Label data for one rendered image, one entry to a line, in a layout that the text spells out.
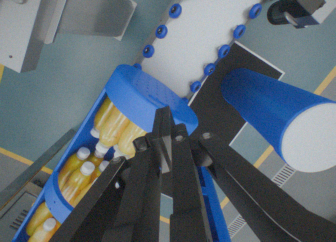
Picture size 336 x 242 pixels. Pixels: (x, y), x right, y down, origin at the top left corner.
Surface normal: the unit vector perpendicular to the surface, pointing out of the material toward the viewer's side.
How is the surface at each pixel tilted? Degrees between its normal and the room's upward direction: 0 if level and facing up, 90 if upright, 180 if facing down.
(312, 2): 0
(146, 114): 6
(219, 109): 0
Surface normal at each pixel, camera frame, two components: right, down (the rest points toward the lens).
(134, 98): -0.33, 0.11
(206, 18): 0.00, 0.36
